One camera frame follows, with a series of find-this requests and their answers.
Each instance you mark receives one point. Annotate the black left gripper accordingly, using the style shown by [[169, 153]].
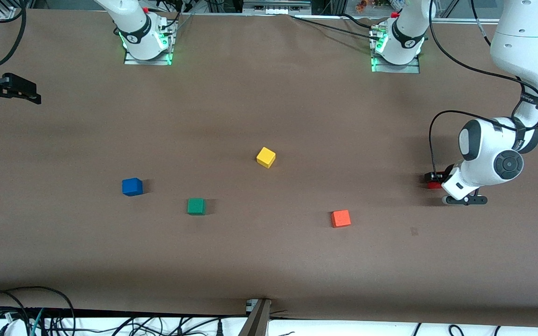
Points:
[[447, 173]]

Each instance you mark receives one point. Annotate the red wooden block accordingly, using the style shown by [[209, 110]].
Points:
[[435, 185]]

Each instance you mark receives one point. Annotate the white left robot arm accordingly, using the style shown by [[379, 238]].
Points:
[[526, 42]]

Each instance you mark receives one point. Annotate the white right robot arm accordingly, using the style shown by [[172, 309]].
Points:
[[129, 18]]

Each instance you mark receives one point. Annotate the orange wooden block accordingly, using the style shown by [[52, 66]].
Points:
[[341, 218]]

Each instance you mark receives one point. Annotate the blue wooden block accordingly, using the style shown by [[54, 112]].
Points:
[[132, 187]]

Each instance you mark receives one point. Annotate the yellow wooden block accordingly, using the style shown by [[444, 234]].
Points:
[[265, 156]]

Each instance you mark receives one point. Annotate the green wooden block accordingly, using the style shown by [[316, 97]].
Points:
[[196, 206]]

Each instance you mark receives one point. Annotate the white desk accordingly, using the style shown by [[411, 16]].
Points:
[[343, 330]]

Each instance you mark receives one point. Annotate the white power strip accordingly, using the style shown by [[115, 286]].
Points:
[[278, 10]]

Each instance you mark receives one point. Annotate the aluminium frame profile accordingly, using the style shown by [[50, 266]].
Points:
[[7, 13], [460, 20]]

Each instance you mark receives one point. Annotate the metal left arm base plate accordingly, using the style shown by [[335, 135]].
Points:
[[409, 70]]

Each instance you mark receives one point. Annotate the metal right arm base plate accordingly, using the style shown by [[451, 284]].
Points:
[[172, 46]]

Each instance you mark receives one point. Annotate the aluminium camera post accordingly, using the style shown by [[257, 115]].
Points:
[[257, 322]]

